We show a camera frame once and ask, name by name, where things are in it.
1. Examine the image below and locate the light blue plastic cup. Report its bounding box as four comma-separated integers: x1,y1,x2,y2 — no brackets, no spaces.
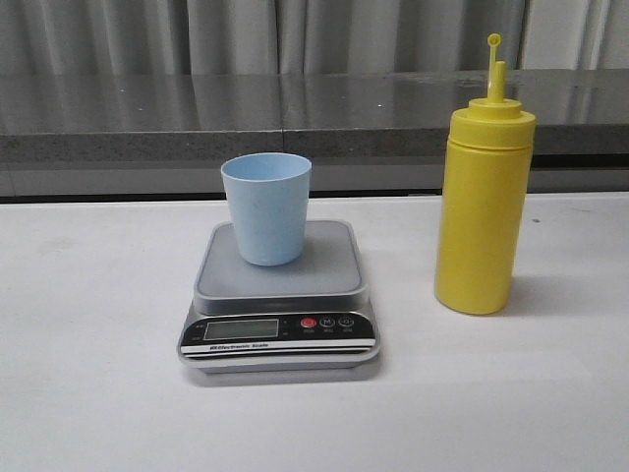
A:
221,152,313,266

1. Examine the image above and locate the yellow squeeze bottle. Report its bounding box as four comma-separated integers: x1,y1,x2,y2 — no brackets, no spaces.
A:
434,33,537,316

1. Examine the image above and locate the silver digital kitchen scale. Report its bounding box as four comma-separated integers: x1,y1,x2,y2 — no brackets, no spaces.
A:
178,220,380,374

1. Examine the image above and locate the grey stone counter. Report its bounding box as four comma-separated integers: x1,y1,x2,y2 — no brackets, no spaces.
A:
0,68,629,204

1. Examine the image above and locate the white pleated curtain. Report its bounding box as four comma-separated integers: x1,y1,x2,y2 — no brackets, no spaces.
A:
1,1,628,76

